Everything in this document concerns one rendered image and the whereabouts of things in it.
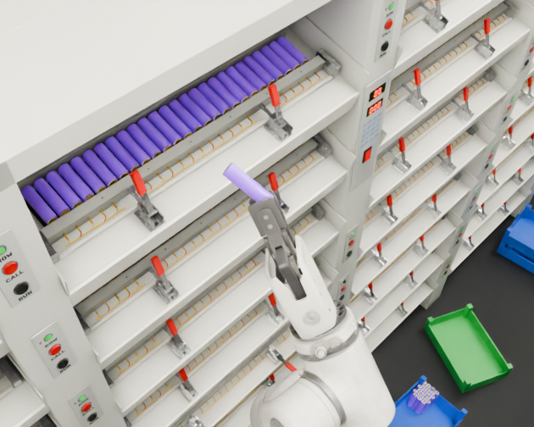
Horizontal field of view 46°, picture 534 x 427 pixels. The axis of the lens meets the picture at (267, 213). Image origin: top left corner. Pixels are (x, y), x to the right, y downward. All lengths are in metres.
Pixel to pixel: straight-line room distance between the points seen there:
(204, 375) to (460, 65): 0.93
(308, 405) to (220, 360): 0.71
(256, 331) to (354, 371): 0.73
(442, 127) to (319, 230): 0.48
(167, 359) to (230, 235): 0.28
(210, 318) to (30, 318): 0.50
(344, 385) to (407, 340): 1.86
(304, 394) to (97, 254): 0.35
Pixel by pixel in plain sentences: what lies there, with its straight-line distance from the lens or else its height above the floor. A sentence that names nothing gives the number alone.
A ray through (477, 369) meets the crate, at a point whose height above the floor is 0.00.
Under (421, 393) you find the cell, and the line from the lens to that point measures 2.46.
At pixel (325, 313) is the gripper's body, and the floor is 1.64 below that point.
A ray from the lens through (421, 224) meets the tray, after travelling 2.00.
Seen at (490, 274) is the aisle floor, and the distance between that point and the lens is 2.92.
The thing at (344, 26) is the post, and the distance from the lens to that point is 1.11.
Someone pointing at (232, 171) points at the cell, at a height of 1.75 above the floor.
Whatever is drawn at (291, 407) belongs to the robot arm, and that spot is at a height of 1.55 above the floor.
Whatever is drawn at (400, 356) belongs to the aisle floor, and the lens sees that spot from 2.60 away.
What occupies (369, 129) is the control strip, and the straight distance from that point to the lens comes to 1.25.
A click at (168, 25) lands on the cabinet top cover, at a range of 0.84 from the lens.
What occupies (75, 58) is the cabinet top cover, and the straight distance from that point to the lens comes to 0.81.
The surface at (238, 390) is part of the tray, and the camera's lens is 1.66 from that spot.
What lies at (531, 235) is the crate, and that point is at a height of 0.08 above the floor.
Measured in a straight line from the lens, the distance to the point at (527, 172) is 2.86.
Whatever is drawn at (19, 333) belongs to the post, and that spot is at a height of 1.55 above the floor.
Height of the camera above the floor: 2.27
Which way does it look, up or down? 50 degrees down
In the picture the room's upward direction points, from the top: straight up
